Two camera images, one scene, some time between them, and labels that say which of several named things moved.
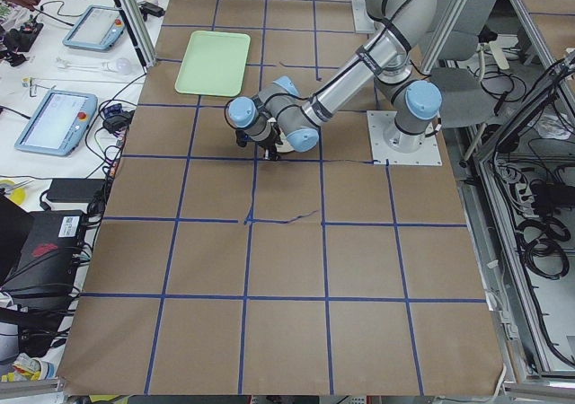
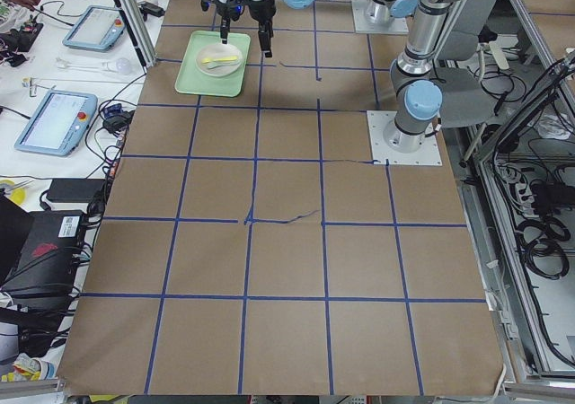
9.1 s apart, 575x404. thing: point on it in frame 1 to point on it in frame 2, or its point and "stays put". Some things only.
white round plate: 284,147 to 219,59
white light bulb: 120,65 stays put
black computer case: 44,275 stays put
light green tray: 216,64 stays put
